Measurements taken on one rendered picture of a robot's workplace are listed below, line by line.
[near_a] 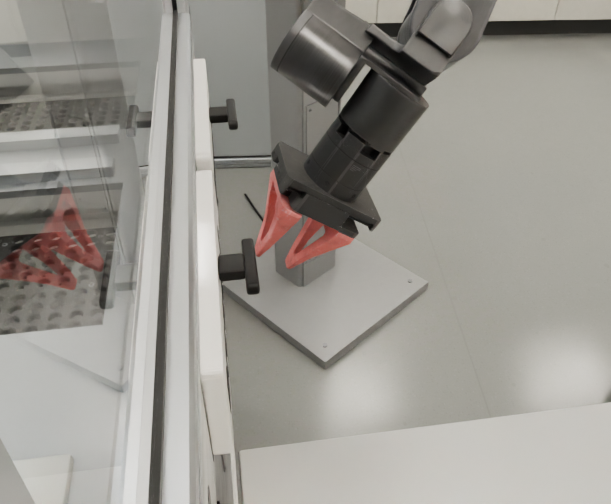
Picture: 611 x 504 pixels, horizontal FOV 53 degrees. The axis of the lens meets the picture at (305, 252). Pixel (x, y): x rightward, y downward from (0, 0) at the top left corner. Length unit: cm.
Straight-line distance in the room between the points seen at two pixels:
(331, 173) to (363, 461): 27
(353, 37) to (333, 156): 10
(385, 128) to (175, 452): 30
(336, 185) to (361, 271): 138
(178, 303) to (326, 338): 129
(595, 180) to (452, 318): 101
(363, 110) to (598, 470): 40
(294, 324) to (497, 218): 90
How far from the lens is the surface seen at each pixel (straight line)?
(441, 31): 51
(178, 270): 46
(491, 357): 178
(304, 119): 153
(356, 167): 52
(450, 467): 63
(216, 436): 53
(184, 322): 42
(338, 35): 52
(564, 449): 67
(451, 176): 247
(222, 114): 84
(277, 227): 55
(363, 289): 185
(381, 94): 51
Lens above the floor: 128
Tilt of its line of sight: 39 degrees down
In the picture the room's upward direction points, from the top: straight up
